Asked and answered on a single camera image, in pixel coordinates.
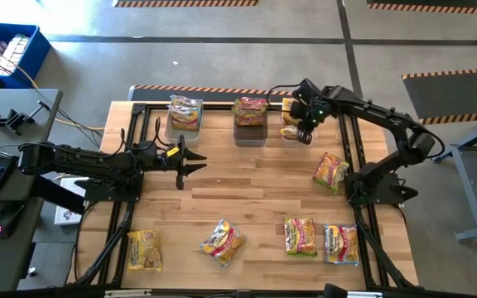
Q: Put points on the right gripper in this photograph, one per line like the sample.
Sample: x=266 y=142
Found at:
x=311 y=116

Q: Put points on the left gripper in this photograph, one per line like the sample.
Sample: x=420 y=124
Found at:
x=168 y=159

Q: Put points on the blue Maruchan noodle pack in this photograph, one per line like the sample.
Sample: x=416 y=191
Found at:
x=341 y=244
x=186 y=101
x=184 y=121
x=223 y=243

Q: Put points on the green pink Maruchan noodle pack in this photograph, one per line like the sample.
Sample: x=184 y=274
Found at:
x=300 y=236
x=250 y=119
x=250 y=103
x=330 y=171

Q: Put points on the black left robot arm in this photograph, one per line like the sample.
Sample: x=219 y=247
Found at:
x=81 y=161

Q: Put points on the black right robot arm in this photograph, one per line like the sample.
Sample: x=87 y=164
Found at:
x=387 y=120

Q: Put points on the white plastic bin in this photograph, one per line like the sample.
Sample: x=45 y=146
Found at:
x=182 y=139

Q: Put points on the grey translucent plastic bin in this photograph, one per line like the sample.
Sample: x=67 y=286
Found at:
x=250 y=137

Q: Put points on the black hazard-striped floor mat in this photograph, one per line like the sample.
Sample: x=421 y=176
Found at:
x=222 y=96
x=454 y=95
x=449 y=3

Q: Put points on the white printed box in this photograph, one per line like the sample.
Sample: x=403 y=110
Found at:
x=66 y=215

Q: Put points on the grey metal leg workbench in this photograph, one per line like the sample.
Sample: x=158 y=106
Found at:
x=468 y=194

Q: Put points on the black desk clamp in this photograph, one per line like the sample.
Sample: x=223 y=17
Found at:
x=13 y=120

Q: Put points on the blue plastic crate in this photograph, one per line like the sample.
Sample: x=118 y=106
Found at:
x=35 y=54

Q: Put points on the black computer mouse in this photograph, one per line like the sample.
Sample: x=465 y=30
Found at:
x=8 y=219

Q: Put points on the grey desk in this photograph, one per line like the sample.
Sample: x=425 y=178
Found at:
x=15 y=256

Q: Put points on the pink white boxes stack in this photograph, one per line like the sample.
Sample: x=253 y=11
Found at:
x=6 y=54

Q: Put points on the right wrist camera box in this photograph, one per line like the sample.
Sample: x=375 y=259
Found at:
x=306 y=89

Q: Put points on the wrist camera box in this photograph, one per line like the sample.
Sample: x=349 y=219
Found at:
x=306 y=89
x=147 y=148

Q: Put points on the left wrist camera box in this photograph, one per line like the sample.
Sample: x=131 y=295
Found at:
x=147 y=148

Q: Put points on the black aluminium table frame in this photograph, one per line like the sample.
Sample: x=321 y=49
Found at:
x=218 y=106

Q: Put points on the silver aluminium bracket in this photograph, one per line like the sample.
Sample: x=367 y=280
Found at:
x=367 y=294
x=126 y=293

